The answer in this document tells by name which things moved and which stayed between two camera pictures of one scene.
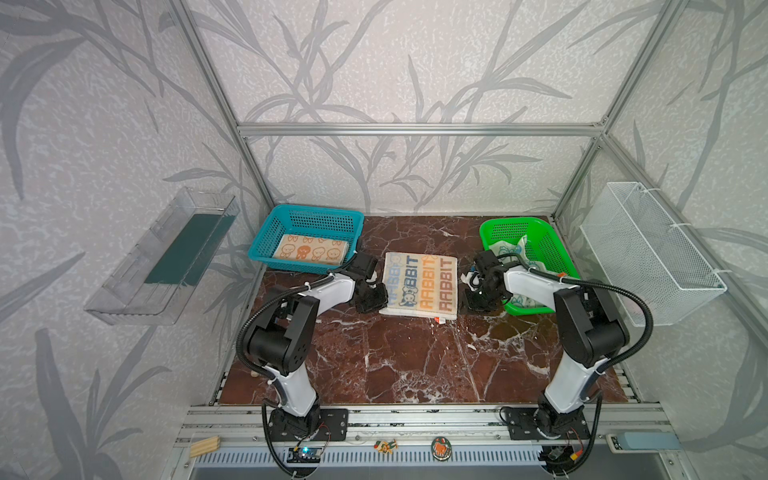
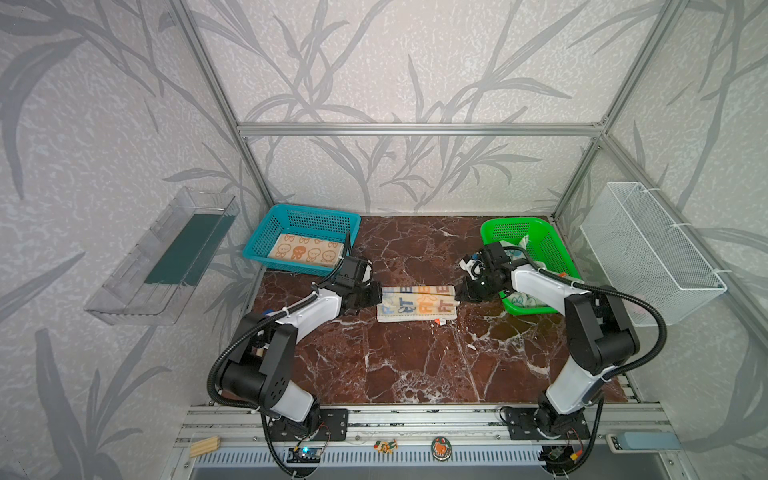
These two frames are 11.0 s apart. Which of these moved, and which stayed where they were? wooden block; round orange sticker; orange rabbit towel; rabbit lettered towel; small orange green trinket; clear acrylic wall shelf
Moved: orange rabbit towel; rabbit lettered towel
Stayed: wooden block; clear acrylic wall shelf; small orange green trinket; round orange sticker
